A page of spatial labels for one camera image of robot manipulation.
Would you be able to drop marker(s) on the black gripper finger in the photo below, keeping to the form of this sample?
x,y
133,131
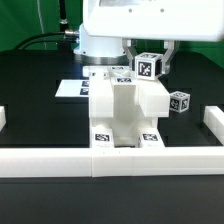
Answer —
x,y
171,47
129,50

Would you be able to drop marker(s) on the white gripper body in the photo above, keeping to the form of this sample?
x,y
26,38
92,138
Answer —
x,y
181,20

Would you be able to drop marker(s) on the white chair back frame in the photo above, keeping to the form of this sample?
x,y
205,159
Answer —
x,y
114,91

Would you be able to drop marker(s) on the white chair seat part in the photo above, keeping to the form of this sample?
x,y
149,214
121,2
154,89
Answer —
x,y
125,132

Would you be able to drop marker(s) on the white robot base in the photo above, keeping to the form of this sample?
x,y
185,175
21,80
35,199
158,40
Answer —
x,y
100,50

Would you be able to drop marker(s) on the white tag sheet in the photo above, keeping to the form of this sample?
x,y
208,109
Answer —
x,y
73,88

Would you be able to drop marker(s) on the white obstacle fence bar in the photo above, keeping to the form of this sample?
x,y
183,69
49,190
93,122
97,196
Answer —
x,y
99,162

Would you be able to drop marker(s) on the white side block left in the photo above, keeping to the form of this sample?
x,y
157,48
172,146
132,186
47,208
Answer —
x,y
2,117

